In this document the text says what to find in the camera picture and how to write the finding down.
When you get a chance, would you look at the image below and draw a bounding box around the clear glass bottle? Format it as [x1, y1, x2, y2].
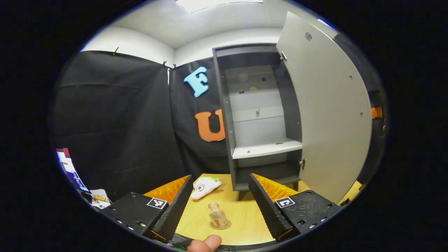
[208, 202, 229, 228]

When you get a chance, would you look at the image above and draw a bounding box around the round wooden coaster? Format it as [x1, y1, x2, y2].
[210, 219, 232, 230]

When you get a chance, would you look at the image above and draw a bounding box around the white plush toy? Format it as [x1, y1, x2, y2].
[191, 176, 223, 200]

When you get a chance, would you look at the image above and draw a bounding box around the beige cabinet door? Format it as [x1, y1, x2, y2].
[276, 11, 373, 204]

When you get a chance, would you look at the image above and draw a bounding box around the computer screen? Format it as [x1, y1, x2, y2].
[56, 148, 92, 194]

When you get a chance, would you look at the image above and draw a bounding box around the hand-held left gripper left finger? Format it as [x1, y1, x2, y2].
[101, 174, 194, 243]

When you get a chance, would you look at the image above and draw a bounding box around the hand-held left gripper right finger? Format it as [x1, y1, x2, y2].
[248, 173, 343, 243]

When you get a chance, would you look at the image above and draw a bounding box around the black backdrop cloth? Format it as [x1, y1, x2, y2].
[49, 50, 387, 203]

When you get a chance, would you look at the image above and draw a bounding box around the dark grey cabinet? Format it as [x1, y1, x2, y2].
[212, 43, 303, 201]

